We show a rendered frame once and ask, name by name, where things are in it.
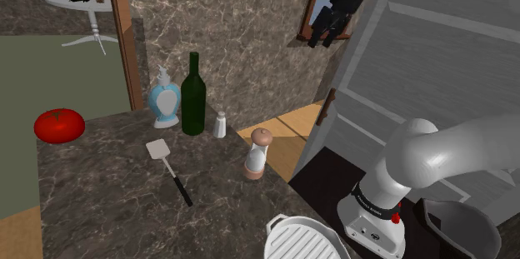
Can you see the brown and white pepper mill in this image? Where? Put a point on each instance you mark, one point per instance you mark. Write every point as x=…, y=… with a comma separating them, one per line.
x=257, y=156

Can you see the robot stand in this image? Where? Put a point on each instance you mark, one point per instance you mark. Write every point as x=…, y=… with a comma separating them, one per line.
x=325, y=179

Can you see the red tomato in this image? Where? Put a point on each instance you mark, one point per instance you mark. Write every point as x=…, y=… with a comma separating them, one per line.
x=59, y=126

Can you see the small white salt shaker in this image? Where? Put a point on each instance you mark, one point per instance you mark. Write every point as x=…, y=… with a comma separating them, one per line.
x=220, y=126

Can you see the brown wooden door frame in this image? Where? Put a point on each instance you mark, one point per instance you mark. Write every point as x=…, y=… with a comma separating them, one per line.
x=124, y=39

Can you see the dark green glass bottle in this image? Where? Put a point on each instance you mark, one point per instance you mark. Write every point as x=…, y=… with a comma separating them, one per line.
x=193, y=104

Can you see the grey panelled door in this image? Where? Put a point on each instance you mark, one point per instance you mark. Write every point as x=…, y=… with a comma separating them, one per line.
x=426, y=67

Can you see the blue and white soap dispenser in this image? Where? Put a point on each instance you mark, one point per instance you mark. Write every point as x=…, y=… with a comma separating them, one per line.
x=164, y=104

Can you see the white round pedestal table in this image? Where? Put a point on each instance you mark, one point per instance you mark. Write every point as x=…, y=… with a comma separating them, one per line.
x=92, y=6

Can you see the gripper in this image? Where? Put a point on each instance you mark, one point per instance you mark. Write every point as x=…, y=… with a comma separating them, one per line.
x=347, y=0

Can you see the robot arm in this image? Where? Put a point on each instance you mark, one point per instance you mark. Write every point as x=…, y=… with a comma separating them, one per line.
x=438, y=156

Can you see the white ribbed grill pan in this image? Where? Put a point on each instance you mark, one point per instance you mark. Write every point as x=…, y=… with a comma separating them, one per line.
x=300, y=242

